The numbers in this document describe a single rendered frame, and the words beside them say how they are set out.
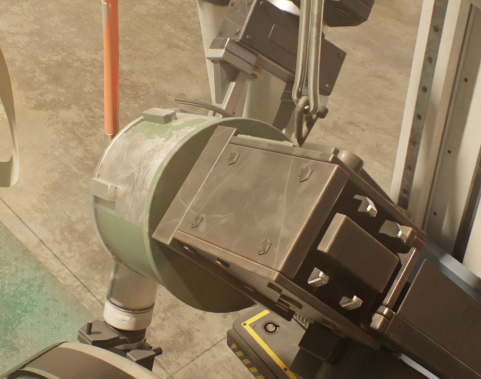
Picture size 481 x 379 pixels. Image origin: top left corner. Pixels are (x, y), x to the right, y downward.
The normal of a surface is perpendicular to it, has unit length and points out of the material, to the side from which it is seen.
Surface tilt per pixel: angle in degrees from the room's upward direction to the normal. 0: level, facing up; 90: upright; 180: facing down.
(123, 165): 46
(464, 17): 90
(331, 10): 130
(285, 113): 51
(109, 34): 86
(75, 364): 36
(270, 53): 65
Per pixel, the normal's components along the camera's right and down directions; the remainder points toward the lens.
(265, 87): -0.37, 0.28
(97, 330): 0.21, -0.93
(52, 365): -0.42, -0.90
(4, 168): -0.80, -0.07
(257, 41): 0.54, 0.14
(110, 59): 0.03, 0.50
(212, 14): -0.60, 0.63
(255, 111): -0.56, 0.21
